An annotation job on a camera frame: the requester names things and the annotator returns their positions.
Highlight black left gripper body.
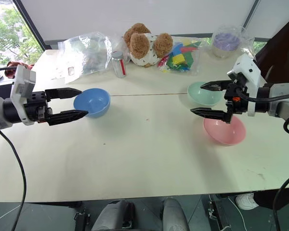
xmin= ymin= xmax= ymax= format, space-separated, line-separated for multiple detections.
xmin=23 ymin=90 xmax=54 ymax=124

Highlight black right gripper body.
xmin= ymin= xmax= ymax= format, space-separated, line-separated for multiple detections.
xmin=224 ymin=82 xmax=249 ymax=116

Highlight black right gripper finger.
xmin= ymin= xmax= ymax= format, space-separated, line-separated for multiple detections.
xmin=190 ymin=107 xmax=233 ymax=125
xmin=199 ymin=81 xmax=230 ymax=92

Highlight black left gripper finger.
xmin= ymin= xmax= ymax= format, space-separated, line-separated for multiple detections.
xmin=45 ymin=87 xmax=83 ymax=102
xmin=47 ymin=110 xmax=89 ymax=127

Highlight green bowl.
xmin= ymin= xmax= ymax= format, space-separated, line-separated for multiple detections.
xmin=187 ymin=81 xmax=223 ymax=107

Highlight pink bowl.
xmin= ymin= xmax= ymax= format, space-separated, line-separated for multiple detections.
xmin=203 ymin=116 xmax=247 ymax=147

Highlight blue bowl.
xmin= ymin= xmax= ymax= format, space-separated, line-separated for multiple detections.
xmin=73 ymin=88 xmax=111 ymax=119

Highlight clear plastic bag with papers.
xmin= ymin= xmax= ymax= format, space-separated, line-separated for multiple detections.
xmin=57 ymin=32 xmax=117 ymax=85

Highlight bag of coloured blocks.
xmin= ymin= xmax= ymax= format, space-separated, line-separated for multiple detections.
xmin=157 ymin=39 xmax=203 ymax=76

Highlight bagged purple and white container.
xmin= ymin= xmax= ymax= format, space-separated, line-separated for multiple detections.
xmin=208 ymin=23 xmax=256 ymax=59

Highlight reddish brown cloth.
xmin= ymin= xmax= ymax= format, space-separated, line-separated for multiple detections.
xmin=6 ymin=61 xmax=35 ymax=79

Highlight clear jar with red label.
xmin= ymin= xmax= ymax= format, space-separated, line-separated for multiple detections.
xmin=111 ymin=51 xmax=127 ymax=78

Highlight brown and white plush toy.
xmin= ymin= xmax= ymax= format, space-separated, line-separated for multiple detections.
xmin=123 ymin=23 xmax=174 ymax=68

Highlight white sneaker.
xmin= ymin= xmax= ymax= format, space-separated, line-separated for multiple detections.
xmin=235 ymin=192 xmax=260 ymax=211

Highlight dark trouser leg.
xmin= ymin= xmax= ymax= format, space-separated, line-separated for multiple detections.
xmin=252 ymin=189 xmax=289 ymax=210

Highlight grey rounded robot leg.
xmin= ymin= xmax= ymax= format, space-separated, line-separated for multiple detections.
xmin=162 ymin=197 xmax=191 ymax=231
xmin=91 ymin=200 xmax=136 ymax=231

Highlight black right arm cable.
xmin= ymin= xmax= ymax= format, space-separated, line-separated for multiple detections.
xmin=232 ymin=86 xmax=289 ymax=231

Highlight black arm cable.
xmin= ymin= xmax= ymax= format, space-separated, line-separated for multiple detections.
xmin=232 ymin=86 xmax=289 ymax=231
xmin=0 ymin=65 xmax=27 ymax=231

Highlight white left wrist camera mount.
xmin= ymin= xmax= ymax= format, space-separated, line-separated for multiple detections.
xmin=9 ymin=64 xmax=37 ymax=126

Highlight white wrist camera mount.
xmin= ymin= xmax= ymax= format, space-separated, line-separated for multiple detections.
xmin=9 ymin=64 xmax=37 ymax=126
xmin=226 ymin=53 xmax=267 ymax=117

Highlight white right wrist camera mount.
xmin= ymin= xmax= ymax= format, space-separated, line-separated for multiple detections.
xmin=226 ymin=53 xmax=267 ymax=117

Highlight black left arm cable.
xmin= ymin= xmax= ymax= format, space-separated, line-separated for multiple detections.
xmin=0 ymin=65 xmax=27 ymax=231

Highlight black table leg bracket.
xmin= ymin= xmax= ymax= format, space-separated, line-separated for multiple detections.
xmin=208 ymin=193 xmax=223 ymax=231
xmin=73 ymin=211 xmax=91 ymax=227

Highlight thin white floor cable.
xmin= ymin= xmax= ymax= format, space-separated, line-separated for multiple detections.
xmin=223 ymin=195 xmax=247 ymax=231

